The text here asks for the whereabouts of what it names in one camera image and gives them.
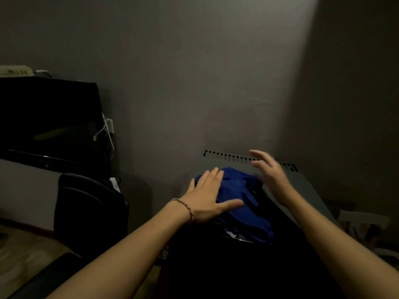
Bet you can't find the person's right hand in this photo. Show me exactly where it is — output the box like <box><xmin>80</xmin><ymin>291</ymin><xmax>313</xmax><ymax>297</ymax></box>
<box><xmin>249</xmin><ymin>149</ymin><xmax>296</xmax><ymax>206</ymax></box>

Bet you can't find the black television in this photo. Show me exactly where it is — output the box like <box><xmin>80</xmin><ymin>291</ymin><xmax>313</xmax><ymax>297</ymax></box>
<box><xmin>0</xmin><ymin>77</ymin><xmax>112</xmax><ymax>179</ymax></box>

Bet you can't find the person's left hand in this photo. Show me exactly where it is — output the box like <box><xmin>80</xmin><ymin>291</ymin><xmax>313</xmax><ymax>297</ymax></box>
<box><xmin>179</xmin><ymin>167</ymin><xmax>245</xmax><ymax>225</ymax></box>

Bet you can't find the black mini fridge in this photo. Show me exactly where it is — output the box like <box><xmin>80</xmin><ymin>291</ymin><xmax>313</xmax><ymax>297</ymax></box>
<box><xmin>167</xmin><ymin>149</ymin><xmax>342</xmax><ymax>299</ymax></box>

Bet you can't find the braided wrist bracelet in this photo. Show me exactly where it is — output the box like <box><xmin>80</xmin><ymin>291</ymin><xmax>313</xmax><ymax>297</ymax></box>
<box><xmin>170</xmin><ymin>198</ymin><xmax>195</xmax><ymax>225</ymax></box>

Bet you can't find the black office chair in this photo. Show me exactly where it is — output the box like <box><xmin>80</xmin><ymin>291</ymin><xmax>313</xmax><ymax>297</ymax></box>
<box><xmin>7</xmin><ymin>172</ymin><xmax>130</xmax><ymax>299</ymax></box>

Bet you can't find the white power cable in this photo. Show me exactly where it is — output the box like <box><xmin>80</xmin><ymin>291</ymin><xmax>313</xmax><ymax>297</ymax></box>
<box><xmin>93</xmin><ymin>121</ymin><xmax>116</xmax><ymax>159</ymax></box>

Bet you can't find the person's right forearm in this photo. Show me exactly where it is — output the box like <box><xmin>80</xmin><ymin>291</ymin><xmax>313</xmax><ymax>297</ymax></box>
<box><xmin>283</xmin><ymin>194</ymin><xmax>399</xmax><ymax>299</ymax></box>

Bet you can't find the person's left forearm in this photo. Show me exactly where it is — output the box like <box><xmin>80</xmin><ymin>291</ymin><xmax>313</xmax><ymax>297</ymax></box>
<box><xmin>47</xmin><ymin>202</ymin><xmax>191</xmax><ymax>299</ymax></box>

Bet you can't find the blue cloth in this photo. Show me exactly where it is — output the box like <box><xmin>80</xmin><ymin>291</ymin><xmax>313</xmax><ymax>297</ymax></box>
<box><xmin>195</xmin><ymin>166</ymin><xmax>275</xmax><ymax>244</ymax></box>

